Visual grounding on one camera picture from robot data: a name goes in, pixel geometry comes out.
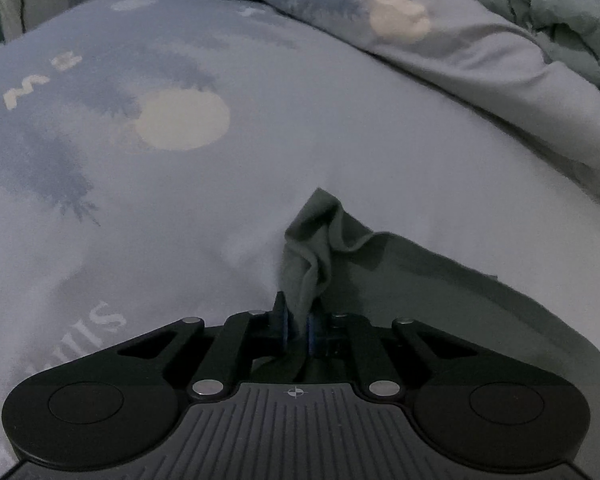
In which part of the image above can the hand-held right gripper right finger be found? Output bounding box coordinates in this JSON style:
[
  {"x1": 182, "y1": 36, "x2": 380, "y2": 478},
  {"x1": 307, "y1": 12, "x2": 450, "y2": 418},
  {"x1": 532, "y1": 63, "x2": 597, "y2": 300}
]
[{"x1": 305, "y1": 310, "x2": 485, "y2": 402}]

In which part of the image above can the dark green long-sleeve shirt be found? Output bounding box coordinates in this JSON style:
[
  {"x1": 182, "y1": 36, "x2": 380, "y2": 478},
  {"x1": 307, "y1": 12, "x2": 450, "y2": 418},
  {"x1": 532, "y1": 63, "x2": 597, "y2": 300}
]
[{"x1": 250, "y1": 187, "x2": 600, "y2": 396}]

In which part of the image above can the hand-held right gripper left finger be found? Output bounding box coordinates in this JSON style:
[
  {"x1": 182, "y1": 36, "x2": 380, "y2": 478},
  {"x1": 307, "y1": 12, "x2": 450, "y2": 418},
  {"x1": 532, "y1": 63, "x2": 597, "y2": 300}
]
[{"x1": 115, "y1": 292, "x2": 294, "y2": 402}]

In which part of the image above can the blue printed bed sheet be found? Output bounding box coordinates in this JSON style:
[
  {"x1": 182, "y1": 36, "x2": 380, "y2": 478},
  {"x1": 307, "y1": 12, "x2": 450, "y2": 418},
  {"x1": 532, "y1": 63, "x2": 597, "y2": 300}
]
[{"x1": 0, "y1": 0, "x2": 600, "y2": 480}]

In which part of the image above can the grey-blue rumpled duvet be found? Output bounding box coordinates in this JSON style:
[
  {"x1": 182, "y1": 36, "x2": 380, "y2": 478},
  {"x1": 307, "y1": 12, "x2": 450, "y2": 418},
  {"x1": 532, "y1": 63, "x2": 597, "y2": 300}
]
[{"x1": 237, "y1": 0, "x2": 600, "y2": 206}]

